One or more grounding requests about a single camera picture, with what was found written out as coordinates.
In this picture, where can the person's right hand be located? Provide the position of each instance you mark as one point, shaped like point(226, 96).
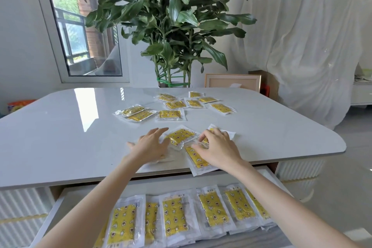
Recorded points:
point(219, 150)

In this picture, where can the person's left hand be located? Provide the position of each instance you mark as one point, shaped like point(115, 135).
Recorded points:
point(149, 149)

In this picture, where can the person's right thumb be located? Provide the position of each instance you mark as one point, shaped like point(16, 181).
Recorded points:
point(199, 148)

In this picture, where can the person's left little finger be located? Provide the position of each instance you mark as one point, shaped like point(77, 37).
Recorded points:
point(132, 146)

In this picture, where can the person's left forearm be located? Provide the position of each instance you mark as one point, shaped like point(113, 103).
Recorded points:
point(93, 204)

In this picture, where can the person's right forearm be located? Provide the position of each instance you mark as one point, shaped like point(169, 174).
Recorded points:
point(284, 207)

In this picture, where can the scatter of yellow packets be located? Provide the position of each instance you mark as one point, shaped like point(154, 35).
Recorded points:
point(170, 114)

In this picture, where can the white drawer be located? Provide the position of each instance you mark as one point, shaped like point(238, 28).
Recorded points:
point(162, 182)

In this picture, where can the green tie on plant stems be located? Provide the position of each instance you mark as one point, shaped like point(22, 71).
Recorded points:
point(171, 83)

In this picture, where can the row of yellow packets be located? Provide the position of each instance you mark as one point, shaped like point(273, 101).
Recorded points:
point(174, 215)

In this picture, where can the small red object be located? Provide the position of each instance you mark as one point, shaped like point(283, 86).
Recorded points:
point(266, 91)

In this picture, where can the orange snack bag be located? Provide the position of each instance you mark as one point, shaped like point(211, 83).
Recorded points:
point(20, 105)

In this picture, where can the white framed window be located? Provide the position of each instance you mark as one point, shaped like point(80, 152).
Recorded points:
point(68, 34)

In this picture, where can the large green leafy plant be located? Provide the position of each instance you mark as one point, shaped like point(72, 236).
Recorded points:
point(174, 18)

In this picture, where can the white sheer curtain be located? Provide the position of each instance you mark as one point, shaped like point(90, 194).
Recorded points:
point(305, 38)

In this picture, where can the white low cabinet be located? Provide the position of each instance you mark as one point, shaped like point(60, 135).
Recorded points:
point(361, 93)

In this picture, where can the gold picture frame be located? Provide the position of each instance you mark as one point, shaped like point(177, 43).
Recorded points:
point(221, 82)

